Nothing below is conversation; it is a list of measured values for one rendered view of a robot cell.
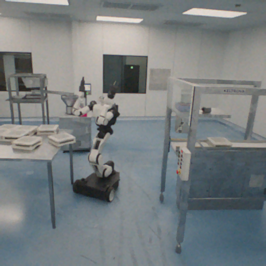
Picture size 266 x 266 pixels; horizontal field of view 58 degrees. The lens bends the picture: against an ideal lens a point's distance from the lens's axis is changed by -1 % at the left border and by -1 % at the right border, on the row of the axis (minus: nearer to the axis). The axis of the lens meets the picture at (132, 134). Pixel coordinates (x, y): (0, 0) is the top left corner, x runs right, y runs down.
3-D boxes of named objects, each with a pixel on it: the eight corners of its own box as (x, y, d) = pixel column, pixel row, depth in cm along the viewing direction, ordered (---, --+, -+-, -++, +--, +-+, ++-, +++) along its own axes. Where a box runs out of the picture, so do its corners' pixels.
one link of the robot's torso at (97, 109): (106, 122, 363) (106, 98, 352) (121, 127, 340) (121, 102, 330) (89, 125, 342) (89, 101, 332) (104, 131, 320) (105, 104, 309)
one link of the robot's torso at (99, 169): (98, 170, 367) (90, 149, 333) (110, 172, 360) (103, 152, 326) (94, 178, 357) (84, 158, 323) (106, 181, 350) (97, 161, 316)
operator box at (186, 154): (182, 181, 207) (184, 153, 200) (176, 172, 224) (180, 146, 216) (188, 181, 208) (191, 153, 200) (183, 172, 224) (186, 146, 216)
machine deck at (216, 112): (177, 117, 269) (178, 113, 268) (170, 110, 305) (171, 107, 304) (231, 118, 274) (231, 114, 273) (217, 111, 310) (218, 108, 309)
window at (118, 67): (102, 93, 748) (103, 54, 713) (102, 93, 749) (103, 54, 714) (145, 93, 773) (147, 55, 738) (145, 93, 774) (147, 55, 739)
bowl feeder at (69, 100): (61, 115, 481) (60, 96, 470) (62, 111, 515) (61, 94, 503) (85, 115, 490) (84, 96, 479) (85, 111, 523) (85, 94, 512)
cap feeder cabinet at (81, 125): (60, 154, 488) (58, 117, 466) (63, 144, 541) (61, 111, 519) (92, 153, 500) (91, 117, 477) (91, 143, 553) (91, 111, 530)
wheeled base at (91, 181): (97, 174, 400) (97, 156, 390) (125, 181, 382) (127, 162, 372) (75, 193, 344) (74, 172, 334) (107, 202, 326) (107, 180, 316)
